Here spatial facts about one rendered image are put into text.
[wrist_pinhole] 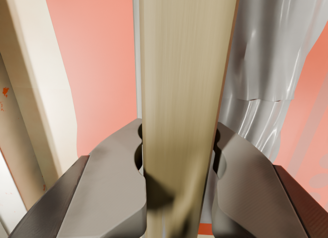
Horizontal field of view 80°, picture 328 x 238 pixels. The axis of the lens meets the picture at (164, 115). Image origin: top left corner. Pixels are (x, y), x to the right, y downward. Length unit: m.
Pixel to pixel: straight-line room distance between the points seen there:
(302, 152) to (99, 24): 0.23
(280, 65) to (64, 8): 0.17
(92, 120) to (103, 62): 0.06
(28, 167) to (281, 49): 0.26
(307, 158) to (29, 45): 0.28
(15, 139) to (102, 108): 0.09
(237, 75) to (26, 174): 0.23
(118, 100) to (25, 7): 0.10
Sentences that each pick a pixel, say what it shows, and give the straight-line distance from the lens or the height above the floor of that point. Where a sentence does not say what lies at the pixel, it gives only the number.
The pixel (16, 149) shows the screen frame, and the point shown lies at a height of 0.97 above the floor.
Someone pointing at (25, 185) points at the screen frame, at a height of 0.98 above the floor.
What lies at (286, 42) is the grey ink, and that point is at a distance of 0.19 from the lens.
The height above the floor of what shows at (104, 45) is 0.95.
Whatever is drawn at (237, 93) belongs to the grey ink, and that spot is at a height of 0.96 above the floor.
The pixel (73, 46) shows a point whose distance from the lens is 0.19.
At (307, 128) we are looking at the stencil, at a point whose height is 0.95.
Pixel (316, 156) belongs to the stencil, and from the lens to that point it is 0.26.
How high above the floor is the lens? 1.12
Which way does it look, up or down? 63 degrees down
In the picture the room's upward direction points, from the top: 175 degrees counter-clockwise
